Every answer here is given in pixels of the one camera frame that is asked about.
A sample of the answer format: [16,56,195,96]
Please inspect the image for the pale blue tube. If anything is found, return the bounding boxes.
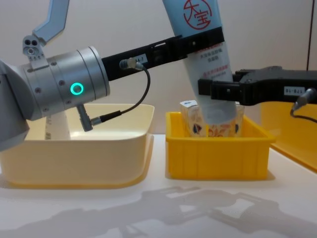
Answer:
[162,0,238,124]

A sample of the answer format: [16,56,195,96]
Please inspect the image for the large yellow plastic bin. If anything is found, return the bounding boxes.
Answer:
[260,101,317,174]

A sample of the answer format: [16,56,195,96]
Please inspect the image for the dark vertical post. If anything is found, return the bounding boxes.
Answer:
[308,0,314,71]

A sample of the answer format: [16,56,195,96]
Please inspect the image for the cream plastic bin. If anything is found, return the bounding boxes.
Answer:
[0,103,156,185]

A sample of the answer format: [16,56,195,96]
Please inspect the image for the small yellow plastic bin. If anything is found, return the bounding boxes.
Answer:
[165,111,277,180]

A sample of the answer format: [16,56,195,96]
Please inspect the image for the dark right wrist cable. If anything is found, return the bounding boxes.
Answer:
[290,88,317,122]

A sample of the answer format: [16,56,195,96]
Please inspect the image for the white tube with grey print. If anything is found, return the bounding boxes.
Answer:
[44,109,71,141]

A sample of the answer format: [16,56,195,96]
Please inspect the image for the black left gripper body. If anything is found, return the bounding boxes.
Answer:
[101,39,189,82]

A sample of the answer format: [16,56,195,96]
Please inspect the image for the white carton with blue top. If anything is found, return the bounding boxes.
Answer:
[178,100,208,138]

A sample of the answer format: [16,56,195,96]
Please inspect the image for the dark wrist cable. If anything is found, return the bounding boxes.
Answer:
[76,58,152,132]
[290,88,317,122]

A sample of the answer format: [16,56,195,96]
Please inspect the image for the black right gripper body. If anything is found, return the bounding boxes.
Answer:
[235,65,317,107]

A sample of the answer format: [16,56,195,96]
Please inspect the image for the dark left wrist cable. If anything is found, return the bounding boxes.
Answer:
[76,58,152,132]

